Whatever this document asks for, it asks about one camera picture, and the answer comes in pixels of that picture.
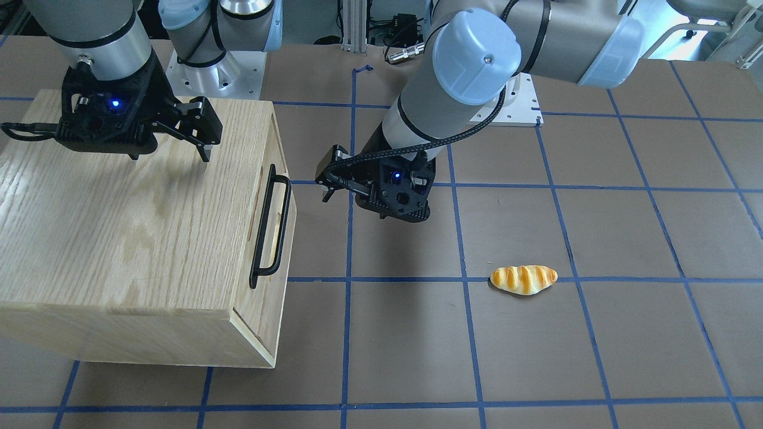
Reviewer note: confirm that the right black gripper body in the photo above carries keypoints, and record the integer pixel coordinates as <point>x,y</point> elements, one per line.
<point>157,89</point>

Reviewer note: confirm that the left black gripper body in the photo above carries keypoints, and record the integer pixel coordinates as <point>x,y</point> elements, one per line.
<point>368,168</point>

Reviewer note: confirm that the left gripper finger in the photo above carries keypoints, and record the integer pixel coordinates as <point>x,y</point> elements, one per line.
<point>327,193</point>

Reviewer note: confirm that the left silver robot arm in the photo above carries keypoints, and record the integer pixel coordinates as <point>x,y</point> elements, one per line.
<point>472,52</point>

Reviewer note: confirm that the light wooden drawer cabinet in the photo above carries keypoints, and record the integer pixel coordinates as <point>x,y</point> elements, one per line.
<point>166,260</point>

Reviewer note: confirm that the toy bread roll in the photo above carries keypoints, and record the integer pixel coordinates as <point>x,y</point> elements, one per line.
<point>525,280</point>

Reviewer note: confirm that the aluminium frame post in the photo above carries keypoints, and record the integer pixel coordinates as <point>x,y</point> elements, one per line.
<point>354,20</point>

